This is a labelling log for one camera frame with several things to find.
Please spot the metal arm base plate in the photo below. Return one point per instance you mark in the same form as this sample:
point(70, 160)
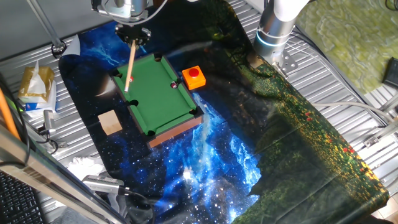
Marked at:
point(289, 63)

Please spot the aluminium frame bar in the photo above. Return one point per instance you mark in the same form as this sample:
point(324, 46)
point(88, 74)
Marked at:
point(46, 174)

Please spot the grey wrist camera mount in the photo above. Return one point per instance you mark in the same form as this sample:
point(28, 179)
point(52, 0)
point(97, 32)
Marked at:
point(118, 11)

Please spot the crumpled white tissue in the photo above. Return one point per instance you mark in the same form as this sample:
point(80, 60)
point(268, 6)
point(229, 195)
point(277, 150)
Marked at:
point(85, 166)

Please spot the gold tissue pack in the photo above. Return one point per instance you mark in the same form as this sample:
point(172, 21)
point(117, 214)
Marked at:
point(32, 82)

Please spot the mini green pool table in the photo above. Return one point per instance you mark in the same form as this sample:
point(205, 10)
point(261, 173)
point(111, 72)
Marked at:
point(155, 96)

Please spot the wooden cube block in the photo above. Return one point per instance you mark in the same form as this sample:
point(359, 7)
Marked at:
point(110, 123)

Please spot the black keyboard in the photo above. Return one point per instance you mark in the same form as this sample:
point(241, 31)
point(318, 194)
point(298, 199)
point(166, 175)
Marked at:
point(18, 202)

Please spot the silver camera on metal bracket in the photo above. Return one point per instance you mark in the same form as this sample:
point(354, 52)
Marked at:
point(49, 119)

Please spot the wooden pool cue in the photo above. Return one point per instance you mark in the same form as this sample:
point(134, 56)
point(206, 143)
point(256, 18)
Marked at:
point(130, 67)

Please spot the black flat device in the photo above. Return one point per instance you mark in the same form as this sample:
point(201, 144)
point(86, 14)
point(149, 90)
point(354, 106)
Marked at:
point(391, 73)

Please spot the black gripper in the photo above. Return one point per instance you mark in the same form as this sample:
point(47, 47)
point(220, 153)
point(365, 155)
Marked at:
point(133, 30)

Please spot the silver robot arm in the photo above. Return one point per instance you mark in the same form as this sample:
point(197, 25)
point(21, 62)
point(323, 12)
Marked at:
point(273, 34)

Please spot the orange box red button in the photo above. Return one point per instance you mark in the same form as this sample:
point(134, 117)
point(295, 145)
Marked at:
point(194, 81)

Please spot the maroon pool ball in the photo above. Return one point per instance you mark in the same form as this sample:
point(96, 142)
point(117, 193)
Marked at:
point(174, 84)

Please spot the dark grey towel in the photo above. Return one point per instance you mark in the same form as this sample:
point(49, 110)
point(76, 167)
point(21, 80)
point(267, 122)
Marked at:
point(77, 216)

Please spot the metal stand pole black foot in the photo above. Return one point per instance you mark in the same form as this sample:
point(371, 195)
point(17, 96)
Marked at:
point(46, 28)

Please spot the aluminium corner bracket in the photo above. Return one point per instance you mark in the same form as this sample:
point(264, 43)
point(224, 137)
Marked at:
point(381, 133)

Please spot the galaxy and forest printed cloth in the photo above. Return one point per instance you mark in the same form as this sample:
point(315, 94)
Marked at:
point(217, 171)

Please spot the orange pole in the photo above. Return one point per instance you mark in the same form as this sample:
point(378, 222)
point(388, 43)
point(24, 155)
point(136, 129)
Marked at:
point(7, 118)

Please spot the yellow green patterned cloth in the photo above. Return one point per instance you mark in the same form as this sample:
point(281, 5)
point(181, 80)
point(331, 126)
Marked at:
point(342, 40)

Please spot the red striped pool ball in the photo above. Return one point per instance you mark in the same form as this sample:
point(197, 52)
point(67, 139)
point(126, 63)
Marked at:
point(131, 79)

